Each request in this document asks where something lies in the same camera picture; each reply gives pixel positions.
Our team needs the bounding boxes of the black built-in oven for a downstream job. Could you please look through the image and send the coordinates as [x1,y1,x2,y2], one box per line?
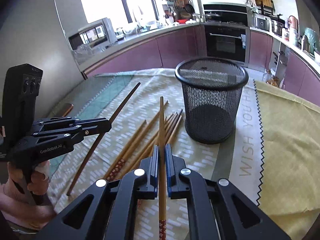
[204,25,247,63]

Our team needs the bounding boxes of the dark brown long chopstick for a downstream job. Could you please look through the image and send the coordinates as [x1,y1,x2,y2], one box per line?
[66,82,142,197]

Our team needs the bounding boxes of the black wire mesh holder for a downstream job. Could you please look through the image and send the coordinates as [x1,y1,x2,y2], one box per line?
[175,57,249,145]

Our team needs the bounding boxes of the brown wooden object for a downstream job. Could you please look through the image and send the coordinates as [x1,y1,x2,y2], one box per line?
[60,103,74,116]

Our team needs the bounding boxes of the silver rice cooker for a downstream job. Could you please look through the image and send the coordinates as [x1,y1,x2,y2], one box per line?
[252,15,270,31]

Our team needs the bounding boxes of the oil bottle on floor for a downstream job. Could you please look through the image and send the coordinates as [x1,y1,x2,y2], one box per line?
[262,70,279,87]

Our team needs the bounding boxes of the bamboo chopstick long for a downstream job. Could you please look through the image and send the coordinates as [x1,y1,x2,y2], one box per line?
[116,113,177,179]

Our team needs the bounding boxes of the bamboo chopstick red patterned end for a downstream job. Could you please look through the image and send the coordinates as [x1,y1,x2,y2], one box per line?
[158,96,166,239]

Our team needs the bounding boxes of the white microwave oven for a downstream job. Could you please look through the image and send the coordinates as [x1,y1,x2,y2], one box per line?
[67,18,117,50]

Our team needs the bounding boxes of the steel stock pot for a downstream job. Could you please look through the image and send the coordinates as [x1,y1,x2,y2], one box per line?
[271,19,285,37]

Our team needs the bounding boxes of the yellow green cloth mat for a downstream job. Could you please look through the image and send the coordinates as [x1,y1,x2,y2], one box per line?
[255,81,319,239]

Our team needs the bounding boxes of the person's left hand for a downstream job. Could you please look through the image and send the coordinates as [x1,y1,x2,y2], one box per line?
[1,161,56,229]

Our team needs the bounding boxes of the black range hood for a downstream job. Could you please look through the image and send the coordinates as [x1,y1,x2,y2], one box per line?
[203,3,248,26]

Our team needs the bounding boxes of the pink thermos kettle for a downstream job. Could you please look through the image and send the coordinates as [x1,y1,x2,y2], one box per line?
[288,15,299,33]

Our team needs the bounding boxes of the bamboo chopstick group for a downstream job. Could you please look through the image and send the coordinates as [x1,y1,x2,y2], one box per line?
[139,110,183,160]

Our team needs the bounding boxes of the purple kitchen cabinets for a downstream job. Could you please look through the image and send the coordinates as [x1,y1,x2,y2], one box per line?
[79,24,319,105]

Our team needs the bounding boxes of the black wall rack shelf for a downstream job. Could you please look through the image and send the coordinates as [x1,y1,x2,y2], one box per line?
[245,0,276,16]

